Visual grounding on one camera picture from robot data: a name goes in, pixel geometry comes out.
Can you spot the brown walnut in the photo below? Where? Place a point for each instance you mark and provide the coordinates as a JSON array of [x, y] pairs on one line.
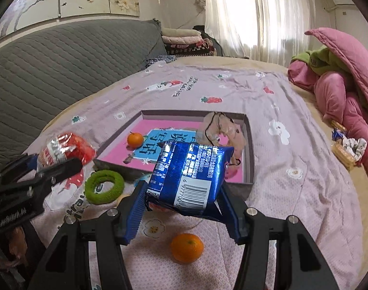
[[121, 198]]

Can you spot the white sheer curtain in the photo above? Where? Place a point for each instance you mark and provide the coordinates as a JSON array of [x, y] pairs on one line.
[[264, 30]]

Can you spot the pink quilted comforter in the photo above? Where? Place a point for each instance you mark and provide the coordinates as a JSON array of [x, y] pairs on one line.
[[342, 98]]

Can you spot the stack of folded blankets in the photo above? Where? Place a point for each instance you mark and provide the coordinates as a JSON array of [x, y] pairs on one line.
[[188, 42]]

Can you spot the grey quilted headboard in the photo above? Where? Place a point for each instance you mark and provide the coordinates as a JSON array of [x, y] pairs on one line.
[[46, 71]]

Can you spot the green garment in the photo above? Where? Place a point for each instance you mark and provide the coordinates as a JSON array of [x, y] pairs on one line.
[[321, 61]]

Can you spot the person's left hand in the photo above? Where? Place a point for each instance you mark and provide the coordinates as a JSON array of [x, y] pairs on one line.
[[17, 247]]

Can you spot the white patterned scrunchie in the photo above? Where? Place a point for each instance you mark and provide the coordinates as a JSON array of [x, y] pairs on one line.
[[355, 147]]

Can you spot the pink blue book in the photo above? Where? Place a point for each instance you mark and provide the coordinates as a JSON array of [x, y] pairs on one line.
[[169, 147]]

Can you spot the orange tangerine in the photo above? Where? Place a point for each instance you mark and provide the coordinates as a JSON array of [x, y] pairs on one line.
[[135, 140], [186, 248]]

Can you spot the blue candy wrapper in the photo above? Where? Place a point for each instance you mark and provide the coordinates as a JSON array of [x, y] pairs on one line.
[[337, 135]]

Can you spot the yellow biscuit packet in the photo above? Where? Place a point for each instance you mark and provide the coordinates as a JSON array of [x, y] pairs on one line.
[[343, 156]]

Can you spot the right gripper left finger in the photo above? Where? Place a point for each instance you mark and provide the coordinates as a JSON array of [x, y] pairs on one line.
[[65, 264]]

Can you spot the red white snack bowl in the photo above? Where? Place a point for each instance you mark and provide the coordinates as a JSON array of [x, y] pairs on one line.
[[63, 147]]

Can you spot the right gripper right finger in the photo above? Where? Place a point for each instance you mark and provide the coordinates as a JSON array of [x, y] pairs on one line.
[[299, 262]]

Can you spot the dark shallow box tray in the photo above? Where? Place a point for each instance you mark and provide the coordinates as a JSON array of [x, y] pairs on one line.
[[178, 144]]

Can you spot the blue snack packet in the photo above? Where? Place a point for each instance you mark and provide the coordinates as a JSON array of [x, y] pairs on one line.
[[187, 178]]

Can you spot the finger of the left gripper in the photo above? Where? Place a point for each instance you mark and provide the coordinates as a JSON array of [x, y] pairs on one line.
[[17, 168], [51, 172]]

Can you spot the red blue snack bowl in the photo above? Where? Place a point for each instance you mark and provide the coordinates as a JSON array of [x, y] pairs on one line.
[[141, 183]]

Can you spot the beige mesh drawstring bag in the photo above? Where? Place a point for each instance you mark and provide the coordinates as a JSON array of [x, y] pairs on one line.
[[218, 129]]

